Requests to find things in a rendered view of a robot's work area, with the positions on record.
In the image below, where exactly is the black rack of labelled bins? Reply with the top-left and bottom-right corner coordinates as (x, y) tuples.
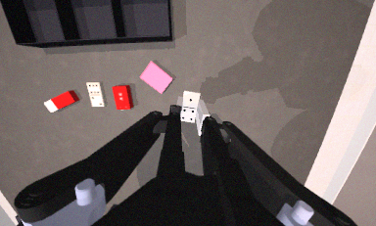
(0, 0), (172, 48)

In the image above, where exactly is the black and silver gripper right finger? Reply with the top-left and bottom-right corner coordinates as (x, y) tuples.
(196, 100), (357, 226)

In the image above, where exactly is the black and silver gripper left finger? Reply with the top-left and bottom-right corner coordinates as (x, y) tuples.
(14, 96), (191, 226)

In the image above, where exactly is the white domino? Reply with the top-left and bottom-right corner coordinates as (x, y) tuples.
(87, 82), (106, 107)
(181, 90), (200, 122)

